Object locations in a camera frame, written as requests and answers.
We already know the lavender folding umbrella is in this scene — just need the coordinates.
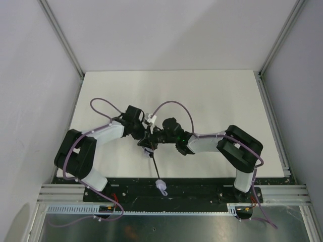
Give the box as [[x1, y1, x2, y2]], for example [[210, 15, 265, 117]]
[[143, 147, 168, 197]]

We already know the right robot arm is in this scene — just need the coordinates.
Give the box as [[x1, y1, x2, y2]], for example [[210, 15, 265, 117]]
[[138, 118, 263, 195]]

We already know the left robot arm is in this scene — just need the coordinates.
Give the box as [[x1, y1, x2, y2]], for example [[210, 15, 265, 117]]
[[54, 105, 145, 192]]

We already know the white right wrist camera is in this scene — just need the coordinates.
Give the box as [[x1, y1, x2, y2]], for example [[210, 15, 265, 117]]
[[144, 113, 156, 134]]

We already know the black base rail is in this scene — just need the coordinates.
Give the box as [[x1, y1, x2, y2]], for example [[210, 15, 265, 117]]
[[83, 178, 263, 213]]

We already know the grey slotted cable duct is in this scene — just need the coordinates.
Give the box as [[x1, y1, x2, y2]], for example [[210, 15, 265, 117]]
[[46, 204, 243, 216]]

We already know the right aluminium frame post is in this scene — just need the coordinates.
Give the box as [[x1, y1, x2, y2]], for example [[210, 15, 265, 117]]
[[258, 0, 306, 76]]

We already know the aluminium frame post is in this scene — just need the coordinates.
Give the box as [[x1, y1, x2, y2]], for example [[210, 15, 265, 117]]
[[39, 0, 85, 79], [258, 0, 306, 76]]

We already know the left aluminium frame post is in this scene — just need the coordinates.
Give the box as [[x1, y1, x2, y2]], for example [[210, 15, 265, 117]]
[[39, 0, 85, 79]]

